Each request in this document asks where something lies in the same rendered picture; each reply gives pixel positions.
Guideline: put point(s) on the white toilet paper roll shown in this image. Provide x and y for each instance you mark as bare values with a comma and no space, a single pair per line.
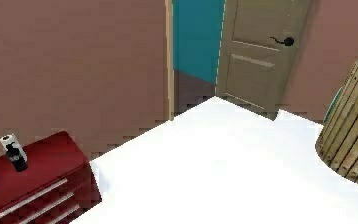
9,141

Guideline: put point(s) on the beige panelled room door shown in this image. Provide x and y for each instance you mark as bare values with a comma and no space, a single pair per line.
253,66

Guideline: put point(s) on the teal flat object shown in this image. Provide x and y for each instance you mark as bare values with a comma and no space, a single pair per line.
332,104

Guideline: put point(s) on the wooden slatted round bin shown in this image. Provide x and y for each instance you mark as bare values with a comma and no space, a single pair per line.
350,133

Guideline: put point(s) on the black pump soap bottle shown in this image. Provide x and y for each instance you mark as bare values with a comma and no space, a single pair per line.
17,158

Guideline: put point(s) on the red chest of drawers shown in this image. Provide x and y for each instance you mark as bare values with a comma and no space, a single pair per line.
43,180

